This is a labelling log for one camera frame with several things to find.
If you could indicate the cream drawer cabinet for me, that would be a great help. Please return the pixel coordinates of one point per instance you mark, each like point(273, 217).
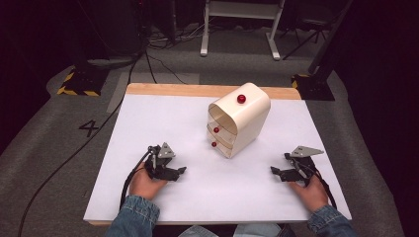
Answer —
point(243, 121)

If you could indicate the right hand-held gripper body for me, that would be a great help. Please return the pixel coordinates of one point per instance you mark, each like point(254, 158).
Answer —
point(301, 161)

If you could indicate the black tripod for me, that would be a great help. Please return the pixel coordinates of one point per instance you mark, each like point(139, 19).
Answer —
point(308, 33)

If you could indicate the black yellow striped stand base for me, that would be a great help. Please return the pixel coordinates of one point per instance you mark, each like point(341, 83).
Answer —
point(84, 84)
point(313, 87)

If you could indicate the cream drawer with red knob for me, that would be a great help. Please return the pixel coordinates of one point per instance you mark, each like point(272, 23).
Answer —
point(219, 146)
point(220, 131)

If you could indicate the white metal table frame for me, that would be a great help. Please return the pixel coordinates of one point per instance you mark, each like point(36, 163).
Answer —
point(242, 10)

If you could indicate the person's left hand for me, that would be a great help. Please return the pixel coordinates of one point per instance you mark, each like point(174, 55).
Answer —
point(145, 186)

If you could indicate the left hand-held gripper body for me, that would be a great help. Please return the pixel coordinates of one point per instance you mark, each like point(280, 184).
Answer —
point(159, 162)

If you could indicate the black slanted stand post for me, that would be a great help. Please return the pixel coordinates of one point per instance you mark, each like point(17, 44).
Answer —
point(329, 39)

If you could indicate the person's right hand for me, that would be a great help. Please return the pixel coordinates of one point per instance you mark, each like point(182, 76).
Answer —
point(311, 196)

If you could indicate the white table sheet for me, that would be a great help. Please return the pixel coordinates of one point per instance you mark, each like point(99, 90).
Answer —
point(197, 197)

